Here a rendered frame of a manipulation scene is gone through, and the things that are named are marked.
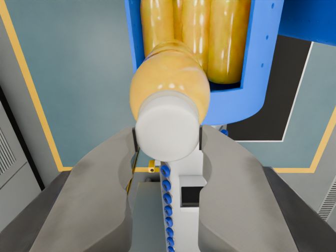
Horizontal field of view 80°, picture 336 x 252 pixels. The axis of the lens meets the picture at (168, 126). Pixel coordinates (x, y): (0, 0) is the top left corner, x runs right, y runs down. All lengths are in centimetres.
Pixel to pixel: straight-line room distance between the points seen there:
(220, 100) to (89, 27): 140
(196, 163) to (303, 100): 133
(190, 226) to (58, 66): 145
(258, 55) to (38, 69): 172
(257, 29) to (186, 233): 98
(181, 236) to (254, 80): 93
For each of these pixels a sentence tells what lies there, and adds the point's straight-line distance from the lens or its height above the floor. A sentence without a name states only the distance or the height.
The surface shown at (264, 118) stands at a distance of 171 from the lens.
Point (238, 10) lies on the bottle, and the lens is 41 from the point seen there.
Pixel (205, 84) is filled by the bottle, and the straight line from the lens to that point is 16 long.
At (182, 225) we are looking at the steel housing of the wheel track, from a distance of 109.
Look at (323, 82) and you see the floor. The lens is 198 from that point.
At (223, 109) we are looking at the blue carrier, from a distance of 35.
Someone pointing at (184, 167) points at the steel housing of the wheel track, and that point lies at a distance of 82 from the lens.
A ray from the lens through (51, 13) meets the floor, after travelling 176.
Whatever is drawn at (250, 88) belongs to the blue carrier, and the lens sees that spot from 37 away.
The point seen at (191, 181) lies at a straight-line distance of 82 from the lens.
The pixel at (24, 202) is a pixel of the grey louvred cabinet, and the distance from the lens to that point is 236.
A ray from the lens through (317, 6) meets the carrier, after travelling 74.
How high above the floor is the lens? 155
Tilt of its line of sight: 61 degrees down
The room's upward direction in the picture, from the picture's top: 177 degrees counter-clockwise
